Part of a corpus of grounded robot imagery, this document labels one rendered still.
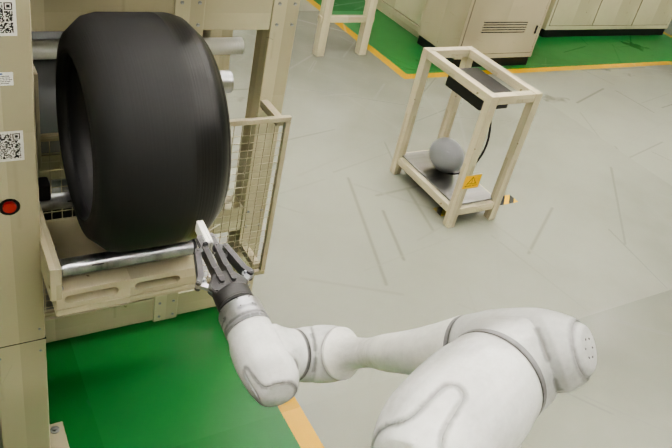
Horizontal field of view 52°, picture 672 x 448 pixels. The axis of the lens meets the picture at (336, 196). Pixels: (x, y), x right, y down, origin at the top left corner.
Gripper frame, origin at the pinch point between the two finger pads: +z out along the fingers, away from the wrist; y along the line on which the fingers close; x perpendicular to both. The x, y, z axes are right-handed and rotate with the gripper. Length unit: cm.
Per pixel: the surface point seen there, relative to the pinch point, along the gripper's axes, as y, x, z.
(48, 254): 27.3, 23.1, 23.0
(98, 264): 16.2, 26.7, 20.4
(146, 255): 4.3, 26.6, 20.6
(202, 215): -4.3, 5.4, 11.3
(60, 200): 20, 30, 48
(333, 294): -102, 125, 65
